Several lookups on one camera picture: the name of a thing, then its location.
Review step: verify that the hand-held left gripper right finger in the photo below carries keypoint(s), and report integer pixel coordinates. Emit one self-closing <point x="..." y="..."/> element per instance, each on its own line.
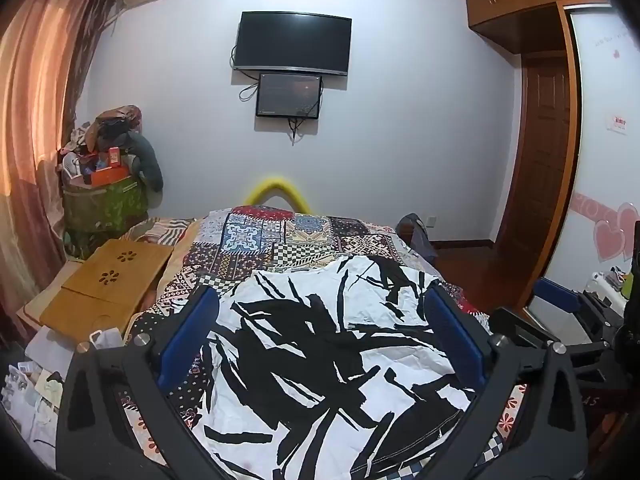
<point x="452" y="332"/>

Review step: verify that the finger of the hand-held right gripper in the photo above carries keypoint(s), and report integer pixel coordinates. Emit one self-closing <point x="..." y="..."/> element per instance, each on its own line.
<point x="525" y="327"/>
<point x="555" y="290"/>

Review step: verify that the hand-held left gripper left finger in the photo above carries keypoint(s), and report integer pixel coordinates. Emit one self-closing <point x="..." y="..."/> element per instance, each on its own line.
<point x="191" y="330"/>

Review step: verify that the black and white patterned shirt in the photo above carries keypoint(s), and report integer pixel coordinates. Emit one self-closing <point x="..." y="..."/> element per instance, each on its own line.
<point x="310" y="360"/>

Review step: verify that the pile of clothes and boxes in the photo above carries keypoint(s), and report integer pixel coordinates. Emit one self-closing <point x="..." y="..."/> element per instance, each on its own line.
<point x="112" y="135"/>

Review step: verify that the white box with items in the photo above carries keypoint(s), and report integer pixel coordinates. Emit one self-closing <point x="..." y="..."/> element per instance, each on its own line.
<point x="607" y="282"/>

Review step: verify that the green box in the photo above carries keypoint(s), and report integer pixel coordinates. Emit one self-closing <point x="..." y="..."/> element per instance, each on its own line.
<point x="627" y="280"/>

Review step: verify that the wooden lap desk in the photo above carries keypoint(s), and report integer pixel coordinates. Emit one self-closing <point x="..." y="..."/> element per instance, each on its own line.
<point x="100" y="285"/>

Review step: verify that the dark bag behind bed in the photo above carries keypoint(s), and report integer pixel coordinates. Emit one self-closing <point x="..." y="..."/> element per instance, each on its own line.
<point x="417" y="235"/>

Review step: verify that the striped bed sheet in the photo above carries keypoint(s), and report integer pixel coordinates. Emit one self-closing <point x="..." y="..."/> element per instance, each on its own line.
<point x="160" y="230"/>

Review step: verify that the patchwork printed blanket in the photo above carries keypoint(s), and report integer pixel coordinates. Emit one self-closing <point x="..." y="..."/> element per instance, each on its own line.
<point x="260" y="242"/>

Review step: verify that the white wardrobe door with hearts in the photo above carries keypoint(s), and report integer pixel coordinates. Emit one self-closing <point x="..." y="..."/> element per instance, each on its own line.
<point x="605" y="170"/>

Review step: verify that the brown wooden door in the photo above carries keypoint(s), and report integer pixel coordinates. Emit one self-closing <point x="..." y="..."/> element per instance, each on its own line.
<point x="542" y="160"/>

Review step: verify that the green laundry bag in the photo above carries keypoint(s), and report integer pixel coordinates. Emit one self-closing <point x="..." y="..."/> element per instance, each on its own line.
<point x="100" y="207"/>

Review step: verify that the pile of white papers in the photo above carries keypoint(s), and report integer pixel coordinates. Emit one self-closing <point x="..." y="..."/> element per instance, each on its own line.
<point x="35" y="375"/>

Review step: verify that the yellow foam bar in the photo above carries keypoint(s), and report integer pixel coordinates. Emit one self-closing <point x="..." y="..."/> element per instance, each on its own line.
<point x="272" y="185"/>

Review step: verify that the red and white label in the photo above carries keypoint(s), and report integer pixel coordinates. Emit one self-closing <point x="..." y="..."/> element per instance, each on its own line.
<point x="618" y="124"/>

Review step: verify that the pink striped curtain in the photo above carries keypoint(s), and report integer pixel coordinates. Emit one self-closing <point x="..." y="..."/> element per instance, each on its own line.
<point x="35" y="110"/>

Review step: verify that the white wall socket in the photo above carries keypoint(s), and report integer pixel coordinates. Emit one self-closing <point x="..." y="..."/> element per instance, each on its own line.
<point x="431" y="221"/>

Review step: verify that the small black wall monitor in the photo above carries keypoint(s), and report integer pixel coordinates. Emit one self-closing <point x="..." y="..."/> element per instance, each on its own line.
<point x="289" y="95"/>

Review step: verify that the black wall television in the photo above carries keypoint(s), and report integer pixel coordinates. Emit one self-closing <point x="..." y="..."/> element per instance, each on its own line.
<point x="292" y="42"/>

